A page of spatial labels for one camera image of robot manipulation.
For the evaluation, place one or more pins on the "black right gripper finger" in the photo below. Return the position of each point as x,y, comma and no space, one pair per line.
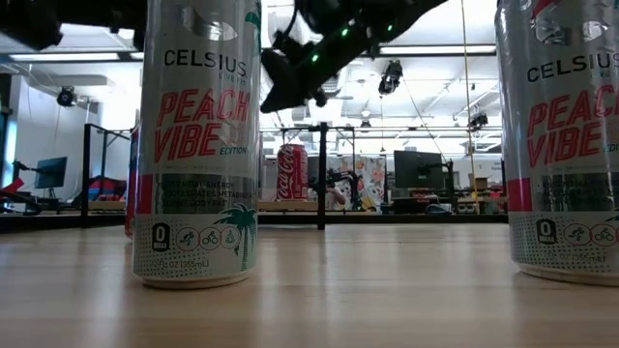
285,99
278,65

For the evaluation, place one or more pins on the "Coca-Cola Star Wars can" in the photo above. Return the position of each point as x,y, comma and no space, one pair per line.
292,174

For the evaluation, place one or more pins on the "Celsius Peach Vibe can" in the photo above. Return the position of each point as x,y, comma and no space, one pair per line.
561,145
198,145

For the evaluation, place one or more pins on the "red Fanta can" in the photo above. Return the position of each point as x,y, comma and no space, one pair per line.
130,203

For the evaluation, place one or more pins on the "black background robot arm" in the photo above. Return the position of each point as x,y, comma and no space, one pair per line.
345,180

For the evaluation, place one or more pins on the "computer monitor on arm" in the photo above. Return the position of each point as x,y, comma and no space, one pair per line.
50,173

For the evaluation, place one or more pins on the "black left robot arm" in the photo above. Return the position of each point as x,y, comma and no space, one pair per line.
29,19

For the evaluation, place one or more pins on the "black ceiling spotlight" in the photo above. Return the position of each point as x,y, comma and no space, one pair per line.
479,120
67,96
391,77

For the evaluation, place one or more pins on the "person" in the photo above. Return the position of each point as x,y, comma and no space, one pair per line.
337,197

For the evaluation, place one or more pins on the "floral patterned cloth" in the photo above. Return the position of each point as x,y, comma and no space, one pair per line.
374,179

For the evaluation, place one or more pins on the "black computer monitor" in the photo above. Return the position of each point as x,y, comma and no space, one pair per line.
418,169

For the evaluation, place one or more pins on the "red workshop equipment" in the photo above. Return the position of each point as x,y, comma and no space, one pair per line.
106,188

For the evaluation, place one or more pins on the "red padded bar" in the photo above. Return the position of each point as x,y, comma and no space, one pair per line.
12,186

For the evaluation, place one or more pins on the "black aluminium table frame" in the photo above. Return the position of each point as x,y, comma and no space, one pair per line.
58,223

